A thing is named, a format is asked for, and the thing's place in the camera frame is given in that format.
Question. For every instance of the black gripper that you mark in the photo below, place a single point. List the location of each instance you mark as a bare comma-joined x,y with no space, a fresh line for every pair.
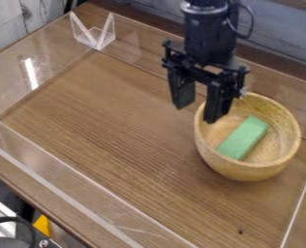
205,57

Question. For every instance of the green rectangular block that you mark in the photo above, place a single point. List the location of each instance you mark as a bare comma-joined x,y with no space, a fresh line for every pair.
243,138

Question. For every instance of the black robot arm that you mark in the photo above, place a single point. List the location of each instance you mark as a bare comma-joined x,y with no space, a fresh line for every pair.
207,2

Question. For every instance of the brown wooden bowl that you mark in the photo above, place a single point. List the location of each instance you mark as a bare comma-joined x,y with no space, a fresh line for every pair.
271,154

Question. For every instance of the yellow tag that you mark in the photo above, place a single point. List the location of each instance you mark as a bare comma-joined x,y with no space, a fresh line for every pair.
42,225

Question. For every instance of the clear acrylic corner bracket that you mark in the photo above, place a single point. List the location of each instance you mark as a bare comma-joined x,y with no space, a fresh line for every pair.
94,37

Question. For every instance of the clear acrylic tray wall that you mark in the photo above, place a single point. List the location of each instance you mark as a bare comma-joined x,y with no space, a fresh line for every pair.
97,216

